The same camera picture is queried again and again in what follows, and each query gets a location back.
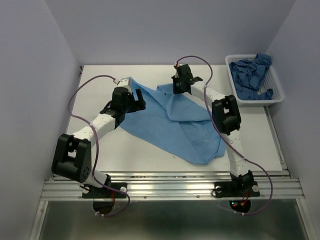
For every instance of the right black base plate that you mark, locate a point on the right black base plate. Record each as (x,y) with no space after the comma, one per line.
(232,189)

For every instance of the light blue long sleeve shirt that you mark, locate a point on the light blue long sleeve shirt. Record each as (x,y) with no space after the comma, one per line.
(175,124)

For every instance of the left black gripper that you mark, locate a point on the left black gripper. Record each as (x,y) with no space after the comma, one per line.
(139,105)

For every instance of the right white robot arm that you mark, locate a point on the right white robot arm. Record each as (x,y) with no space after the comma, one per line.
(225,114)

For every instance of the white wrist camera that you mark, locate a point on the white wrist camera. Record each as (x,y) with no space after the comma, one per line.
(124,83)
(176,65)

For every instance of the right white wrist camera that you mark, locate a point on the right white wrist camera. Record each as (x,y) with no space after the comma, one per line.
(176,65)

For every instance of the dark blue patterned shirt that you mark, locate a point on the dark blue patterned shirt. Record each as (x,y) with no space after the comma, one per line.
(249,75)

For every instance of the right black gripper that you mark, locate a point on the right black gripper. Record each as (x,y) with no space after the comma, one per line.
(175,90)

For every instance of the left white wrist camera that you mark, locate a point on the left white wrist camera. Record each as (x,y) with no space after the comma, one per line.
(124,83)

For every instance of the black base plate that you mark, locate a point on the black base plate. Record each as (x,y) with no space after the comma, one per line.
(93,192)
(232,189)

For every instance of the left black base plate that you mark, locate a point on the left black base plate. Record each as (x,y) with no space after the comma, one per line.
(93,192)

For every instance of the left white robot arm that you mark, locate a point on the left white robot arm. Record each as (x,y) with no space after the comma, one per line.
(76,155)

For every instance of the white plastic basket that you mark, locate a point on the white plastic basket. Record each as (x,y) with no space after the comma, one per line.
(270,82)

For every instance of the aluminium mounting rail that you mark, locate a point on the aluminium mounting rail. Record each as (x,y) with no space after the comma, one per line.
(177,186)

